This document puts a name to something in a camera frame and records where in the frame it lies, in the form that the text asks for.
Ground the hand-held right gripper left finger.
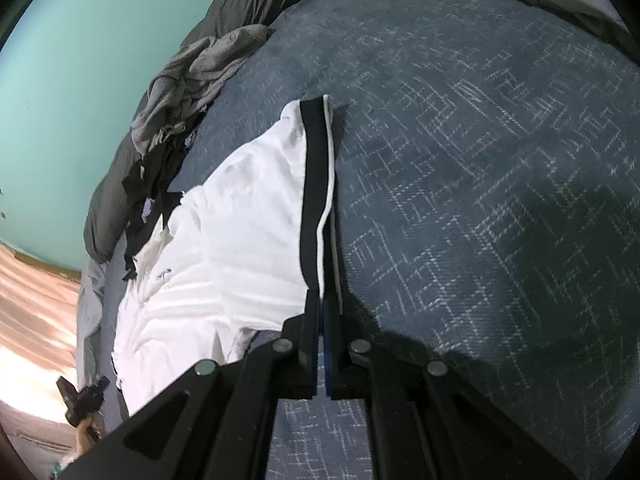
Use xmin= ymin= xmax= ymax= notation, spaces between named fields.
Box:
xmin=60 ymin=300 xmax=321 ymax=480

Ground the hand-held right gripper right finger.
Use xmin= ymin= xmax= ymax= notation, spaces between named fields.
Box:
xmin=322 ymin=302 xmax=576 ymax=480

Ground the white polo shirt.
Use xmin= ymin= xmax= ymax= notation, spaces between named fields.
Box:
xmin=112 ymin=95 xmax=346 ymax=406

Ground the person's left hand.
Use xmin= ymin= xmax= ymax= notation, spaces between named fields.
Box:
xmin=75 ymin=414 xmax=108 ymax=456

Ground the light grey bed sheet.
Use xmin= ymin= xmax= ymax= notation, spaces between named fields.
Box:
xmin=75 ymin=257 xmax=131 ymax=418

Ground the pink curtain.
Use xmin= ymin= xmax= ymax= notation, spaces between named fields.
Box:
xmin=0 ymin=240 xmax=83 ymax=461

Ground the blue patterned bed blanket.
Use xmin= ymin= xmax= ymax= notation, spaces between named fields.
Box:
xmin=100 ymin=0 xmax=640 ymax=480

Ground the black garment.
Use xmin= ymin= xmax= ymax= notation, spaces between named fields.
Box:
xmin=122 ymin=132 xmax=188 ymax=281

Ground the grey folded garment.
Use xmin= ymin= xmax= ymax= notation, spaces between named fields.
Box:
xmin=445 ymin=0 xmax=640 ymax=61

